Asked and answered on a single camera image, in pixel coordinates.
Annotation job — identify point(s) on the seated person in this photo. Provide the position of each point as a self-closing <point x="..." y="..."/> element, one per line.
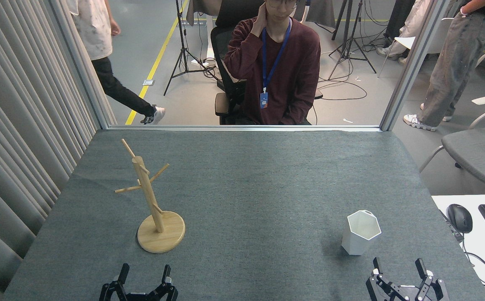
<point x="292" y="62"/>

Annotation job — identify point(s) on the beige pleated curtain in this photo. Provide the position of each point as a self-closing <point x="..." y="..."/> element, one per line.
<point x="12" y="125"/>

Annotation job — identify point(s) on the white plastic chair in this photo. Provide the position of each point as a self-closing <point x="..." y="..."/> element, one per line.
<point x="405" y="42"/>

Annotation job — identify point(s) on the standing person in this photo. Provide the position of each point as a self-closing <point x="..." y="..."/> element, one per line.
<point x="455" y="54"/>

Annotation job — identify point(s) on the silver frame rail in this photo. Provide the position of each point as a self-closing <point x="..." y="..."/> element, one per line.
<point x="242" y="128"/>

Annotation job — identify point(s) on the white desk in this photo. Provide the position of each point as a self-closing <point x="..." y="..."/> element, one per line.
<point x="484" y="259"/>

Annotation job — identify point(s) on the metal floor socket plate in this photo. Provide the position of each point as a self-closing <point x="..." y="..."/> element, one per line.
<point x="148" y="82"/>

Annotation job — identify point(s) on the black slim device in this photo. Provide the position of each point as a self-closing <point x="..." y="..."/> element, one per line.
<point x="451" y="228"/>

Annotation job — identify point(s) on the black tripod stand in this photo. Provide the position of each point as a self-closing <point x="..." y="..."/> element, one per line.
<point x="351" y="46"/>
<point x="182" y="46"/>

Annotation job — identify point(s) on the black computer mouse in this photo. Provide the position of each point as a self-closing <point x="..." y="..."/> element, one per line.
<point x="459" y="217"/>

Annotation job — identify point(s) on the seated person's right hand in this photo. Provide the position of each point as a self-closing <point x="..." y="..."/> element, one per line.
<point x="259" y="19"/>

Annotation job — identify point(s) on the person in white clothes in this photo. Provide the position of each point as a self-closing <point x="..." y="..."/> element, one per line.
<point x="413" y="25"/>

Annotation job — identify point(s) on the white hexagonal cup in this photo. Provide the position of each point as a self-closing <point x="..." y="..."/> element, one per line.
<point x="359" y="243"/>

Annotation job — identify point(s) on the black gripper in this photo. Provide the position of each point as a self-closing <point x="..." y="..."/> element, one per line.
<point x="408" y="294"/>
<point x="140" y="298"/>

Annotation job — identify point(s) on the grey padded chair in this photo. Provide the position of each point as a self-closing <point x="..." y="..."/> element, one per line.
<point x="476" y="154"/>

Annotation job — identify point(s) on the walking person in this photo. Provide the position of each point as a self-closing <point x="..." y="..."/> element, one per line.
<point x="96" y="37"/>

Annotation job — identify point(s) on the silver frame post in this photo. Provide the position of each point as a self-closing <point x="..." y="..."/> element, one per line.
<point x="409" y="67"/>
<point x="81" y="62"/>

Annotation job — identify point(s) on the wooden cup rack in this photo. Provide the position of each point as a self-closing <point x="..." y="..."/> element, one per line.
<point x="161" y="238"/>

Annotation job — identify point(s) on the black office chair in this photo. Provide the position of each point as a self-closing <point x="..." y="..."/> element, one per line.
<point x="221" y="50"/>

